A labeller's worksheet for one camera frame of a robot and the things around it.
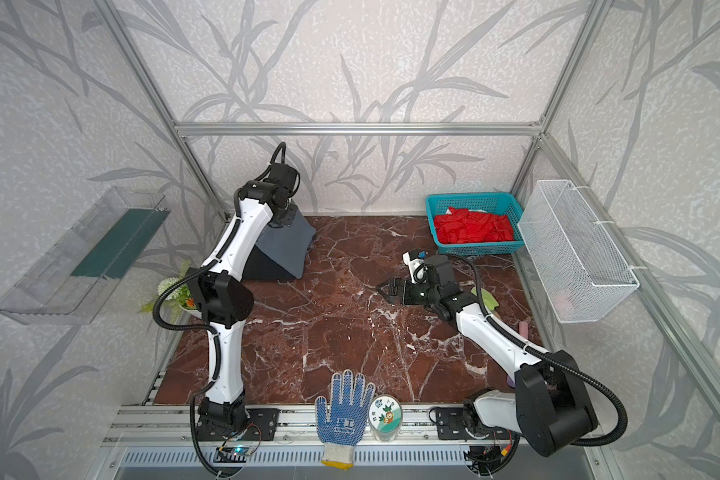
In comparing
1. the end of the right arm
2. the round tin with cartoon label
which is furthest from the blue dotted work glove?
the end of the right arm

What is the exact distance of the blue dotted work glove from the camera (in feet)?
2.31

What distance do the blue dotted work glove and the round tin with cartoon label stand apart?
2 cm

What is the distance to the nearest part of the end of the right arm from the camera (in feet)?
2.06

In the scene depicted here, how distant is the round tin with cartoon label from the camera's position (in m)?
0.68

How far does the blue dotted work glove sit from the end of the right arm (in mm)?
270
